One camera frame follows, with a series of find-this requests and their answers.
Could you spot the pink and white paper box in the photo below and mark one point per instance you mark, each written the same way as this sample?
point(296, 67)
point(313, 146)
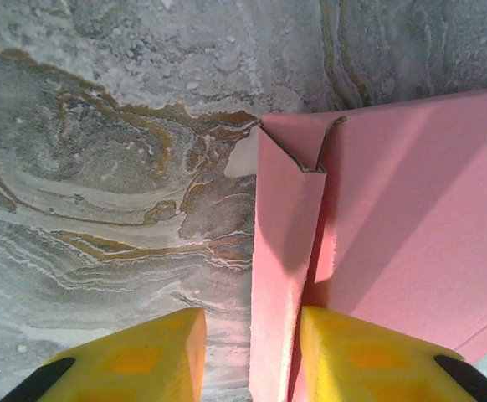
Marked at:
point(394, 209)

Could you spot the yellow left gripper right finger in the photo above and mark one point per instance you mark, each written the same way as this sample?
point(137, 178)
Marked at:
point(373, 368)

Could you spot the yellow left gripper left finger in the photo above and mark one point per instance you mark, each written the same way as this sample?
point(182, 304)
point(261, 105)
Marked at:
point(143, 364)

